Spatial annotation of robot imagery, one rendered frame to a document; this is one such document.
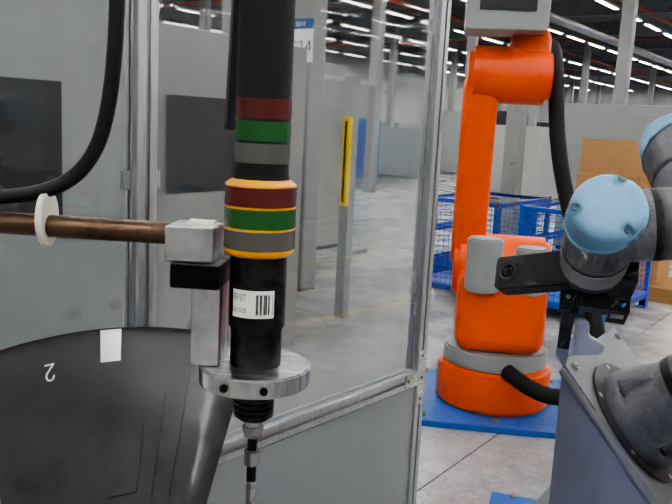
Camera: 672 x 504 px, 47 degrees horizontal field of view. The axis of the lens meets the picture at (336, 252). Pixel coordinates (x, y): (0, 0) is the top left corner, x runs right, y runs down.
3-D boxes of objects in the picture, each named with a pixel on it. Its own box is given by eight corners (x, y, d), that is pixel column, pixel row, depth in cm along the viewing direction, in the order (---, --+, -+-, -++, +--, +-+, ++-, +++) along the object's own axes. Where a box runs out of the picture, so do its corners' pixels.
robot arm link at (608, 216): (663, 239, 73) (569, 243, 74) (645, 278, 82) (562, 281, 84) (653, 165, 75) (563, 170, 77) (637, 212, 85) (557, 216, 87)
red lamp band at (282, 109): (229, 117, 45) (229, 96, 44) (241, 118, 48) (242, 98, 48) (286, 120, 44) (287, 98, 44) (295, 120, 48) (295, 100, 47)
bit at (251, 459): (240, 509, 50) (243, 432, 49) (244, 501, 51) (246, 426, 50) (257, 510, 50) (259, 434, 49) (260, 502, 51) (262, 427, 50)
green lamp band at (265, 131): (228, 140, 45) (229, 119, 45) (241, 139, 48) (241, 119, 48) (286, 143, 45) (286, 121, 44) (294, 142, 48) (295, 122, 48)
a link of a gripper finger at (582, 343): (599, 383, 101) (609, 327, 96) (552, 376, 103) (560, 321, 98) (599, 368, 104) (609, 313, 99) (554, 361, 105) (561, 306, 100)
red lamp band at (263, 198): (216, 206, 45) (217, 185, 45) (233, 199, 49) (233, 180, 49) (290, 210, 45) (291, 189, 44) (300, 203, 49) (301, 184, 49)
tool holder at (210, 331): (151, 393, 46) (153, 229, 44) (185, 358, 53) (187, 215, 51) (301, 405, 45) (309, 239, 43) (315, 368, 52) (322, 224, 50)
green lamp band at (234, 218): (216, 228, 45) (216, 207, 45) (232, 219, 49) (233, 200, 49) (289, 233, 45) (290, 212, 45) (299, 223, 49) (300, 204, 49)
